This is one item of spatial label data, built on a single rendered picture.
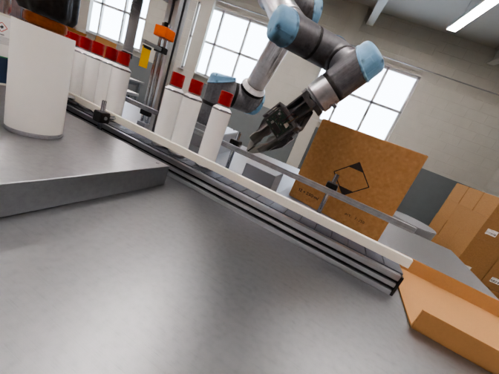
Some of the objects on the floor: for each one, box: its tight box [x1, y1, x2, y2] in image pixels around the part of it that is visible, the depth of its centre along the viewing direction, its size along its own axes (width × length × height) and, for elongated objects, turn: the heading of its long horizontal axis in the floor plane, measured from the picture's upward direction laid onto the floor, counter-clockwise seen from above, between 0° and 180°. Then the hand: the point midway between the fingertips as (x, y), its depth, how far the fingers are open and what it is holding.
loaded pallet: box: [428, 183, 499, 299], centre depth 325 cm, size 120×83×114 cm
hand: (252, 148), depth 69 cm, fingers closed
